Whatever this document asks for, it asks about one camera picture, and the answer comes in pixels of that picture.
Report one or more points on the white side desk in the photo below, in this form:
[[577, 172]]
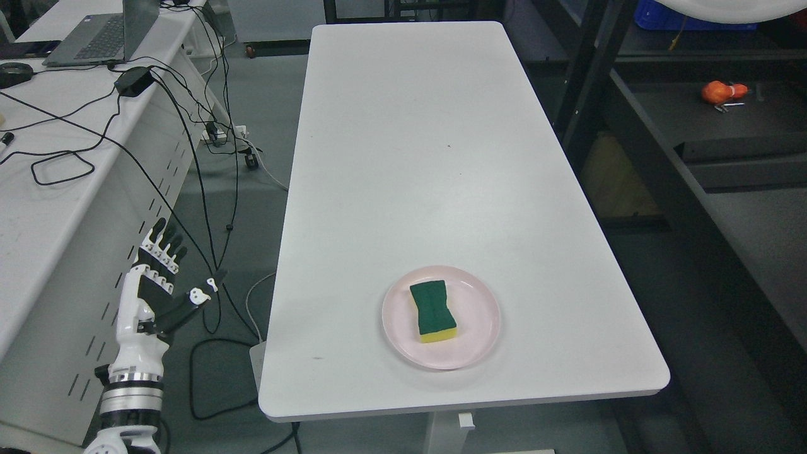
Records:
[[85, 178]]

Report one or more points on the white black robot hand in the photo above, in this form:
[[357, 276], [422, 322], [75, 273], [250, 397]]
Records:
[[151, 308]]

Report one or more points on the grey laptop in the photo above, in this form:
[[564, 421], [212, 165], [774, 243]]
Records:
[[106, 38]]

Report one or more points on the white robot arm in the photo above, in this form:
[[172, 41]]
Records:
[[129, 413]]

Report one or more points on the black power adapter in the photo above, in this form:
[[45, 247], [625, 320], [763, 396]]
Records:
[[133, 81]]

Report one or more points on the pink round plate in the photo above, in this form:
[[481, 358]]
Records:
[[473, 305]]

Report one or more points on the white rectangular table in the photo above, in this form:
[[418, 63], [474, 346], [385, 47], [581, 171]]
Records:
[[424, 144]]

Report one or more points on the black metal shelf rack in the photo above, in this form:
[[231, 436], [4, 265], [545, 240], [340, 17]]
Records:
[[727, 304]]

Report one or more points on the black round object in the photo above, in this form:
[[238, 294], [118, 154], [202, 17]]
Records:
[[14, 73]]

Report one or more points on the orange object on shelf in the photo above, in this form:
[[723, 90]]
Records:
[[716, 92]]

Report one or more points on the green yellow sponge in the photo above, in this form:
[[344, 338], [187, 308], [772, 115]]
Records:
[[435, 320]]

